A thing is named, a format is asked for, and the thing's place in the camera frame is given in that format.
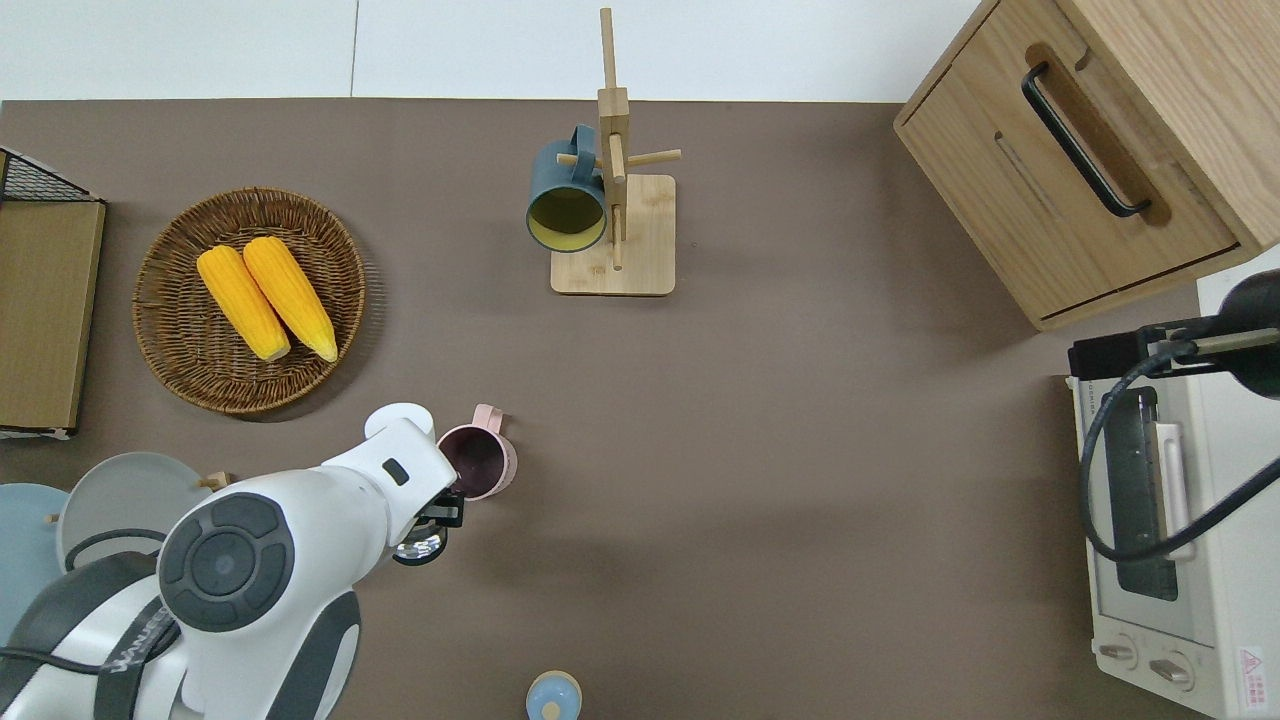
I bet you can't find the white toaster oven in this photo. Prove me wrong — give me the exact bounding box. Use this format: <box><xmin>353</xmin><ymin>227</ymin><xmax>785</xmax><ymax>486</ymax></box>
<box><xmin>1068</xmin><ymin>372</ymin><xmax>1280</xmax><ymax>720</ymax></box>

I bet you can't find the light blue plate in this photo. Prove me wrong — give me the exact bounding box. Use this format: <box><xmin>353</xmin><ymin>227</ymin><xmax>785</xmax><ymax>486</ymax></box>
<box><xmin>0</xmin><ymin>484</ymin><xmax>71</xmax><ymax>641</ymax></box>

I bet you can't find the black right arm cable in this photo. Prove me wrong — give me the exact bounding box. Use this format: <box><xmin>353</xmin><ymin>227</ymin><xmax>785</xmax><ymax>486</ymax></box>
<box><xmin>1078</xmin><ymin>352</ymin><xmax>1280</xmax><ymax>563</ymax></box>

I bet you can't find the pink mug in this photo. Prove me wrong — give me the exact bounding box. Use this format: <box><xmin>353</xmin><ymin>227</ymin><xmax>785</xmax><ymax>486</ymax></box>
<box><xmin>436</xmin><ymin>404</ymin><xmax>519</xmax><ymax>501</ymax></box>

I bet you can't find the brown table mat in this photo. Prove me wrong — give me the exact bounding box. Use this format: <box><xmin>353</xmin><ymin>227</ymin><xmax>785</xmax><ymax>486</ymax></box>
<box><xmin>0</xmin><ymin>98</ymin><xmax>1206</xmax><ymax>720</ymax></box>

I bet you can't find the brown wicker basket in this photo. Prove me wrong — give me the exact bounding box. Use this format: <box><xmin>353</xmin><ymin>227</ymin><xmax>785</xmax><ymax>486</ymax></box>
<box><xmin>132</xmin><ymin>187</ymin><xmax>367</xmax><ymax>414</ymax></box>

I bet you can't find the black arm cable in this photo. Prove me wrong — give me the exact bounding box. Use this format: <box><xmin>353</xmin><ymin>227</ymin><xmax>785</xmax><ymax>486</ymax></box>
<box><xmin>0</xmin><ymin>528</ymin><xmax>171</xmax><ymax>676</ymax></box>
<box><xmin>1078</xmin><ymin>352</ymin><xmax>1280</xmax><ymax>563</ymax></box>

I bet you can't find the yellow corn cob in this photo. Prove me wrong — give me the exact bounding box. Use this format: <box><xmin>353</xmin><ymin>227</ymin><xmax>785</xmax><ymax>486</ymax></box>
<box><xmin>196</xmin><ymin>245</ymin><xmax>292</xmax><ymax>363</ymax></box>
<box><xmin>243</xmin><ymin>236</ymin><xmax>340</xmax><ymax>364</ymax></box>

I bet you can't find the wooden tray with wire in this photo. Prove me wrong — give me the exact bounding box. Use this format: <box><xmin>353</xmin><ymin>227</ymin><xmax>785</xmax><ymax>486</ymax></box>
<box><xmin>0</xmin><ymin>145</ymin><xmax>108</xmax><ymax>441</ymax></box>

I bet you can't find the dark teal mug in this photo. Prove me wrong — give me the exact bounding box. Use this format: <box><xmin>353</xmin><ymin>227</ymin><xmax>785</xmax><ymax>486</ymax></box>
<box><xmin>526</xmin><ymin>124</ymin><xmax>609</xmax><ymax>254</ymax></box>

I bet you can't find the black velcro strap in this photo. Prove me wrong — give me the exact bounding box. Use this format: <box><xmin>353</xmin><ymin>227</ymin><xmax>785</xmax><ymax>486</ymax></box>
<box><xmin>95</xmin><ymin>590</ymin><xmax>186</xmax><ymax>720</ymax></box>

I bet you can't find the wooden dish rack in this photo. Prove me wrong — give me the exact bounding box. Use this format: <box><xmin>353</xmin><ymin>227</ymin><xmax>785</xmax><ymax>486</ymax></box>
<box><xmin>44</xmin><ymin>471</ymin><xmax>233</xmax><ymax>526</ymax></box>

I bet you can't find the wooden drawer cabinet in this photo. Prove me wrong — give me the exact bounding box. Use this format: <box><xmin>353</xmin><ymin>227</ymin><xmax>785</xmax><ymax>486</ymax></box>
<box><xmin>893</xmin><ymin>0</ymin><xmax>1280</xmax><ymax>332</ymax></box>

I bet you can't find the wooden mug tree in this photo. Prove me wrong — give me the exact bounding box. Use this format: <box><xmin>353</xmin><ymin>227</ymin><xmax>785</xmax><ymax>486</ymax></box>
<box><xmin>550</xmin><ymin>8</ymin><xmax>683</xmax><ymax>297</ymax></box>

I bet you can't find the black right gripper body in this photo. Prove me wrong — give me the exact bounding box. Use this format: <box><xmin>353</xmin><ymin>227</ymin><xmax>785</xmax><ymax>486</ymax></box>
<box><xmin>1068</xmin><ymin>268</ymin><xmax>1280</xmax><ymax>401</ymax></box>

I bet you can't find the white oven door handle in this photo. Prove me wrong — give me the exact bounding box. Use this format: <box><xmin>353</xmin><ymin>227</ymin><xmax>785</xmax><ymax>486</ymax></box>
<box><xmin>1150</xmin><ymin>421</ymin><xmax>1197</xmax><ymax>561</ymax></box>

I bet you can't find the black cabinet handle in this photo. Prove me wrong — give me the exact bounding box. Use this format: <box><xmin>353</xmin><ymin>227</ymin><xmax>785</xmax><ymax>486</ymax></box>
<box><xmin>1021</xmin><ymin>62</ymin><xmax>1153</xmax><ymax>219</ymax></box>

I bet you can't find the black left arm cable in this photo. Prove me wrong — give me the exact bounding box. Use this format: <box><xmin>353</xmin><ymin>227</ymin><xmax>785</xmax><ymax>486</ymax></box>
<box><xmin>0</xmin><ymin>528</ymin><xmax>171</xmax><ymax>676</ymax></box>

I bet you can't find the grey plate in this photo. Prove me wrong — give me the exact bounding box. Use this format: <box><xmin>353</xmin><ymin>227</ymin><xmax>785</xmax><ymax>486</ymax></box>
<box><xmin>55</xmin><ymin>452</ymin><xmax>216</xmax><ymax>571</ymax></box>

